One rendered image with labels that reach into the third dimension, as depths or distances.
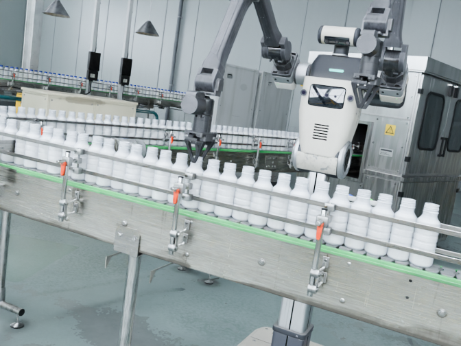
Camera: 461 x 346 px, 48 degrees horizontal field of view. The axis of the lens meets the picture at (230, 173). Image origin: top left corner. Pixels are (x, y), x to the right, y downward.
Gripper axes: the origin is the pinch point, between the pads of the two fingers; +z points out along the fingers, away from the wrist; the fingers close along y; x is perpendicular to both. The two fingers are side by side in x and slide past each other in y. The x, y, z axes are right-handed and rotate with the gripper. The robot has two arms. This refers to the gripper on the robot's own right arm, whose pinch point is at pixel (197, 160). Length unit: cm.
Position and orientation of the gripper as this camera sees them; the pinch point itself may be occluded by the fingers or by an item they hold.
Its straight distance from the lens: 164.5
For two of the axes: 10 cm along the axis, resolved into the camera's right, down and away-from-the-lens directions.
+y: -4.3, 0.6, -9.0
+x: 8.9, 2.0, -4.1
